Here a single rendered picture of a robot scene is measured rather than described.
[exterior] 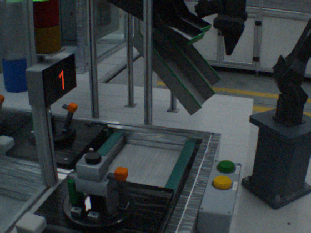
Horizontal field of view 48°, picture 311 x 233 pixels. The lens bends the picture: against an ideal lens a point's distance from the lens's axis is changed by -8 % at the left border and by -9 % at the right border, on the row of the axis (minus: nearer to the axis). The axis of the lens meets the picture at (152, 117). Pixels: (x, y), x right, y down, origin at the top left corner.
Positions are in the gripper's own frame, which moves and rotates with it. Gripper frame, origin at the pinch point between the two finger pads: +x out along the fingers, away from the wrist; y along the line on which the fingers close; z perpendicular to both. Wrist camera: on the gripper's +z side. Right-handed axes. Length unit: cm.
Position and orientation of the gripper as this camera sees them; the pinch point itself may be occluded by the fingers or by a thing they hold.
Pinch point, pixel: (230, 40)
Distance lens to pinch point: 85.4
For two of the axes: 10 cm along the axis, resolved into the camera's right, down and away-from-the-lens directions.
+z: -9.6, -1.6, 2.4
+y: -2.8, 3.9, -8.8
